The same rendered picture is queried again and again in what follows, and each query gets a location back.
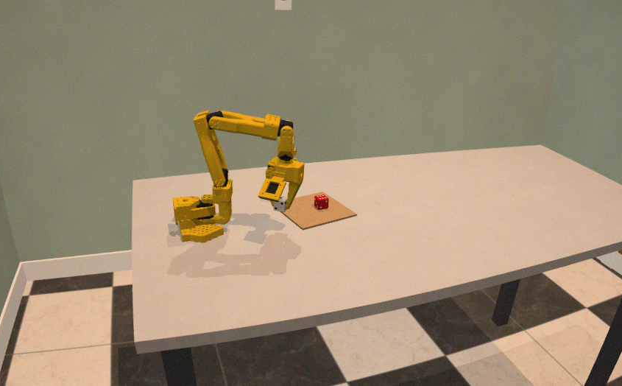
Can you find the white die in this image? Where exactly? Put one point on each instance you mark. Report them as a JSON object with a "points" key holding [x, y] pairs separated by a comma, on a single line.
{"points": [[281, 205]]}

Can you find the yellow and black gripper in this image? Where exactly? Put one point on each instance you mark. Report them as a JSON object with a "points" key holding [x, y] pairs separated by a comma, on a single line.
{"points": [[279, 171]]}

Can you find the tan flat mat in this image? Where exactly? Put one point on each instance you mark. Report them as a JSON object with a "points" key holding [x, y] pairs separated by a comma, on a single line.
{"points": [[305, 214]]}

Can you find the red die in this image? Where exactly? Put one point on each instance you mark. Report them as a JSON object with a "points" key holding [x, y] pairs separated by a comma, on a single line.
{"points": [[321, 202]]}

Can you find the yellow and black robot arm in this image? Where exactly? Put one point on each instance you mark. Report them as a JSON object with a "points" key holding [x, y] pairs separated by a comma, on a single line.
{"points": [[196, 216]]}

